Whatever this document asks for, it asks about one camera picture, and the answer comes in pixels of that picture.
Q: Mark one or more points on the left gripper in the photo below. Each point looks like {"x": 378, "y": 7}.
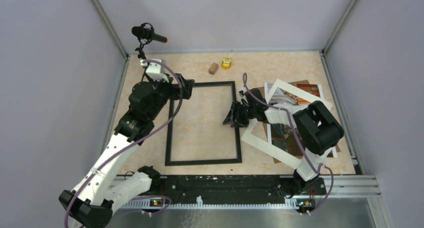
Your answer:
{"x": 176, "y": 91}

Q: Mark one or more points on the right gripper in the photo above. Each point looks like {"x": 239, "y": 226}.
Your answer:
{"x": 231, "y": 116}

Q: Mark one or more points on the white photo mat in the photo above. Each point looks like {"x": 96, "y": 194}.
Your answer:
{"x": 268, "y": 147}

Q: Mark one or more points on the cat photo print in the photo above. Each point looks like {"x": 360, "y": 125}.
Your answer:
{"x": 284, "y": 98}

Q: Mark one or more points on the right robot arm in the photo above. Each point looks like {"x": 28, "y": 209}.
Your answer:
{"x": 314, "y": 128}

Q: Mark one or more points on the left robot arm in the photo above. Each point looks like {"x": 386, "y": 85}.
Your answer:
{"x": 92, "y": 202}

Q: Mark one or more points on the black tripod stand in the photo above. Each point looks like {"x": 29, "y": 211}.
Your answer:
{"x": 142, "y": 56}

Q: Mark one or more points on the small wooden block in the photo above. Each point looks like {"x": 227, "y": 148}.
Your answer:
{"x": 213, "y": 68}

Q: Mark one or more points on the yellow owl toy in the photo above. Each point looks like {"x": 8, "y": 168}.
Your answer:
{"x": 226, "y": 63}

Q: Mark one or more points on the black microphone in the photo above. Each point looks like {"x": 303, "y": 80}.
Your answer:
{"x": 145, "y": 33}

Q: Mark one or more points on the brown cardboard backing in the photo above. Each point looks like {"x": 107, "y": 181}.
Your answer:
{"x": 279, "y": 136}

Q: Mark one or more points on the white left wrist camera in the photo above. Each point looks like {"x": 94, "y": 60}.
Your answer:
{"x": 155, "y": 72}

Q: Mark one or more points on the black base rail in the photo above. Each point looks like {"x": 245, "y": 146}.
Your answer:
{"x": 234, "y": 189}

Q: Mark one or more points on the black picture frame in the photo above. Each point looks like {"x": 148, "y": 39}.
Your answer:
{"x": 237, "y": 136}

